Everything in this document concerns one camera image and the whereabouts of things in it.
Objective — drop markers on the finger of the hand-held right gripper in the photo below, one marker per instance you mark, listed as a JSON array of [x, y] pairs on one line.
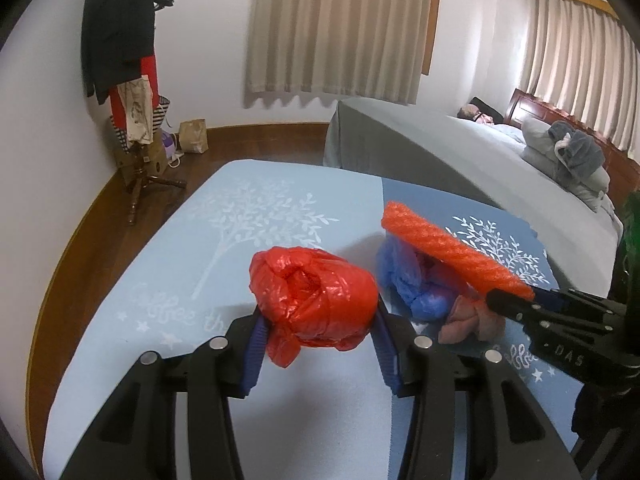
[[550, 297], [505, 302]]

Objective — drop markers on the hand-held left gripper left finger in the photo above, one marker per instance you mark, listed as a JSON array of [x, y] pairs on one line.
[[255, 355]]

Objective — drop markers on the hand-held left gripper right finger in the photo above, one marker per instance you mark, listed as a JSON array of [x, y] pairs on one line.
[[387, 355]]

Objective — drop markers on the red plastic bag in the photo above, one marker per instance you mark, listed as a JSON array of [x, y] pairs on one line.
[[315, 300]]

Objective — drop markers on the orange foam net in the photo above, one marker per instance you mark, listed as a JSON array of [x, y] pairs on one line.
[[440, 242]]

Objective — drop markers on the pink cloth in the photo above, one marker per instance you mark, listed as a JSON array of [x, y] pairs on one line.
[[470, 325]]

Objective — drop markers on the blue plastic bag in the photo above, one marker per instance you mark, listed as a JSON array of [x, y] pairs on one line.
[[415, 295]]

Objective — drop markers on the light blue tree-print mat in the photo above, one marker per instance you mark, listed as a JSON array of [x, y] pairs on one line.
[[175, 260]]

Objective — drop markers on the dark grey folded garment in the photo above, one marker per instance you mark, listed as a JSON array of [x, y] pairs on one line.
[[580, 152]]

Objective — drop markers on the grey pillow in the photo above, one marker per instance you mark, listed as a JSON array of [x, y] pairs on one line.
[[537, 145]]

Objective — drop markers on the pale blue duvet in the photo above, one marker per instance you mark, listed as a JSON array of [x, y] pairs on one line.
[[500, 132]]

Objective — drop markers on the grey bed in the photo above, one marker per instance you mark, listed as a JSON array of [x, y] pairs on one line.
[[425, 145]]

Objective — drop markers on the wooden headboard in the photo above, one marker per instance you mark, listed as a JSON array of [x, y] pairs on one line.
[[525, 107]]

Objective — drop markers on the wooden coat rack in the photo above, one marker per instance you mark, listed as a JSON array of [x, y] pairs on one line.
[[142, 185]]

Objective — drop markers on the brown cardboard bag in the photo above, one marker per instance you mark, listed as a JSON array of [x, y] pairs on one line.
[[145, 160]]

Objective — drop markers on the purple white appliance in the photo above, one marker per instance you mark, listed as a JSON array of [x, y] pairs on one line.
[[171, 145]]

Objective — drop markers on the brown paper bag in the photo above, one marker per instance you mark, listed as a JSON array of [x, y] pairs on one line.
[[194, 136]]

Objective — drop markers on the striped bag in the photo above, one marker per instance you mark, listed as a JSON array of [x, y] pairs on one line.
[[160, 115]]

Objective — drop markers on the beige canvas tote bag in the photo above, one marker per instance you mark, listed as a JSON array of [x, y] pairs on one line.
[[137, 110]]

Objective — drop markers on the red garment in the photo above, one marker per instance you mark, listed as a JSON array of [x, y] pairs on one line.
[[147, 80]]

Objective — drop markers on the wide beige curtain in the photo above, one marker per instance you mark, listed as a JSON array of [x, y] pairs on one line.
[[340, 25]]

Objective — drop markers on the black coat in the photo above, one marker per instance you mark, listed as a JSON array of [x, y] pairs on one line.
[[115, 30]]

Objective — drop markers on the wooden window frame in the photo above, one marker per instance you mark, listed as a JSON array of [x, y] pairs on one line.
[[432, 15]]

